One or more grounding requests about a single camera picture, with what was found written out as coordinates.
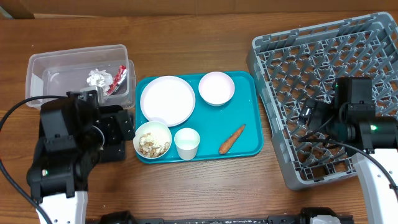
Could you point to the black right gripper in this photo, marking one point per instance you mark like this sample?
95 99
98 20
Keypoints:
319 113

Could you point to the large white napkin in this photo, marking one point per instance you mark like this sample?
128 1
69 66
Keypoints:
100 78

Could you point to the red snack wrapper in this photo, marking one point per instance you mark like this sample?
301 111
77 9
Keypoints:
118 79

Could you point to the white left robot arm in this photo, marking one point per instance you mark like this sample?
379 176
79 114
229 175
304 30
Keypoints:
76 133

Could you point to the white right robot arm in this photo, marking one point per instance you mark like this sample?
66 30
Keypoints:
350 122

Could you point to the grey dishwasher rack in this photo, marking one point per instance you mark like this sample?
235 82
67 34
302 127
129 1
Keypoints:
291 66

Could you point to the black tray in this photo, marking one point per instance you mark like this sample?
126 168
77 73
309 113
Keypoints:
111 125

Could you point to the clear plastic bin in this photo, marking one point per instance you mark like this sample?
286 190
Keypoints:
55 73

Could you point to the bowl of food scraps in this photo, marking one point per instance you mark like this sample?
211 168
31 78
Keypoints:
153 139

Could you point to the large pink plate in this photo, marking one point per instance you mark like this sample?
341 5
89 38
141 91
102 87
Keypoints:
169 100

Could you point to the orange carrot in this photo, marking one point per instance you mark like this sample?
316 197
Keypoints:
227 145

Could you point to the pink bowl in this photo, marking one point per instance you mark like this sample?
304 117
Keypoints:
216 88

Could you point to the white paper cup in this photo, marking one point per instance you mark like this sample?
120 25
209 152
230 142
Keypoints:
187 141

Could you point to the teal plastic tray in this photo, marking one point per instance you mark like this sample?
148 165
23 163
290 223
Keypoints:
215 124

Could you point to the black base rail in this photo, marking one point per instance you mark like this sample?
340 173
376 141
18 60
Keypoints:
307 215

